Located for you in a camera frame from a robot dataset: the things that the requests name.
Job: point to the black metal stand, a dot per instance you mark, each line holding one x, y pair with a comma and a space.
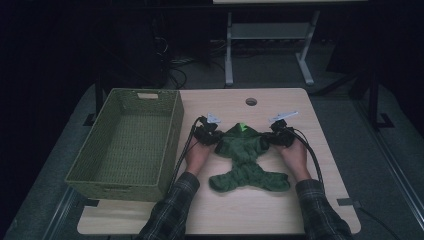
98, 100
374, 100

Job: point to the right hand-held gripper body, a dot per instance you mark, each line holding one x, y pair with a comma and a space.
283, 136

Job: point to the person's right hand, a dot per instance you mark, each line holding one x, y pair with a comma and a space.
295, 160

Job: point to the green knitted garment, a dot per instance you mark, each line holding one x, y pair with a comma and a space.
245, 153

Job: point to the white metal table frame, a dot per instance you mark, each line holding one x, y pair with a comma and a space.
270, 31

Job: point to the grey tape strip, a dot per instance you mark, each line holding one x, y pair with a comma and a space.
348, 202

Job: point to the person's left hand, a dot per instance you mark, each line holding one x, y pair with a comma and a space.
198, 158

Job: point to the metal floor rail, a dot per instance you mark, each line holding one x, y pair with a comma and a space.
60, 213
393, 170

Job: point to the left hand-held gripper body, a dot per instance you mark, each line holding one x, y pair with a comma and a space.
206, 135

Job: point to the green woven basket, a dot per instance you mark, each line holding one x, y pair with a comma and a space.
100, 160

